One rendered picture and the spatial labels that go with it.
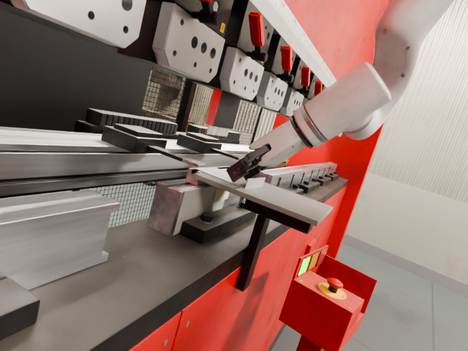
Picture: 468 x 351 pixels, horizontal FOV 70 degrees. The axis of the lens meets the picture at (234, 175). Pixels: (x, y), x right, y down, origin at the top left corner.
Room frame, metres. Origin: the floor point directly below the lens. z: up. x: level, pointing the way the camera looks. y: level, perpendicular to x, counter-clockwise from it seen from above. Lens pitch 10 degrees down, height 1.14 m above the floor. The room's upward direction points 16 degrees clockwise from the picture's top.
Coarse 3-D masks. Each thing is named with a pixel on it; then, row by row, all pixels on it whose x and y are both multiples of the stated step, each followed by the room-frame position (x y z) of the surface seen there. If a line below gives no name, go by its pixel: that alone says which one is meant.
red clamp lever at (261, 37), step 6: (252, 12) 0.62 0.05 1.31; (258, 12) 0.62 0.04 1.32; (252, 18) 0.62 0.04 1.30; (258, 18) 0.62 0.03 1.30; (252, 24) 0.63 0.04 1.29; (258, 24) 0.62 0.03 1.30; (252, 30) 0.63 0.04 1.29; (258, 30) 0.63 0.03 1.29; (252, 36) 0.64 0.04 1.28; (258, 36) 0.64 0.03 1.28; (264, 36) 0.65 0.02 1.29; (252, 42) 0.65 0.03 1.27; (258, 42) 0.65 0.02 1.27; (258, 48) 0.66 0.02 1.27; (252, 54) 0.68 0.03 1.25; (258, 54) 0.67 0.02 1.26; (264, 54) 0.67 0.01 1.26; (258, 60) 0.68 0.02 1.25; (264, 60) 0.67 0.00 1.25
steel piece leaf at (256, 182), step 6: (210, 174) 0.69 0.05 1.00; (216, 174) 0.71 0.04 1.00; (222, 174) 0.73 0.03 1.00; (228, 180) 0.68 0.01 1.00; (240, 180) 0.72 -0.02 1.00; (252, 180) 0.67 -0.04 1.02; (258, 180) 0.70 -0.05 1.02; (264, 180) 0.73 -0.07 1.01; (240, 186) 0.66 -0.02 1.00; (246, 186) 0.65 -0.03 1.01; (252, 186) 0.68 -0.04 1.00; (258, 186) 0.71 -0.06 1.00
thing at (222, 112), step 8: (216, 96) 0.71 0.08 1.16; (224, 96) 0.72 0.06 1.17; (232, 96) 0.75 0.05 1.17; (216, 104) 0.71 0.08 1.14; (224, 104) 0.73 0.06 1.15; (232, 104) 0.76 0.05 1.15; (208, 112) 0.71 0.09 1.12; (216, 112) 0.71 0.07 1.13; (224, 112) 0.74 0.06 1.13; (232, 112) 0.77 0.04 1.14; (208, 120) 0.71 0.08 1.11; (216, 120) 0.71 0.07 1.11; (224, 120) 0.75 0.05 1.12; (232, 120) 0.78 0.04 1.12; (208, 128) 0.71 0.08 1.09; (216, 128) 0.74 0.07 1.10; (224, 128) 0.78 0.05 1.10; (232, 128) 0.80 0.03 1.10
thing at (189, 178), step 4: (192, 168) 0.72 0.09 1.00; (220, 168) 0.83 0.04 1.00; (224, 168) 0.85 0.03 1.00; (188, 172) 0.70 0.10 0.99; (192, 172) 0.71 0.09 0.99; (196, 172) 0.70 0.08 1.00; (188, 176) 0.70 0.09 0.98; (192, 176) 0.70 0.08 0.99; (188, 180) 0.70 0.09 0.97; (192, 180) 0.70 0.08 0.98; (196, 180) 0.70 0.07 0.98; (196, 184) 0.69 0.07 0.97
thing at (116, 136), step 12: (108, 132) 0.80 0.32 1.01; (120, 132) 0.79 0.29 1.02; (132, 132) 0.79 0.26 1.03; (144, 132) 0.80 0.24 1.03; (156, 132) 0.86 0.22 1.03; (120, 144) 0.79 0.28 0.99; (132, 144) 0.77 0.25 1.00; (144, 144) 0.80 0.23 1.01; (156, 144) 0.84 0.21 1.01; (168, 156) 0.78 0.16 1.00; (180, 156) 0.79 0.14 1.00
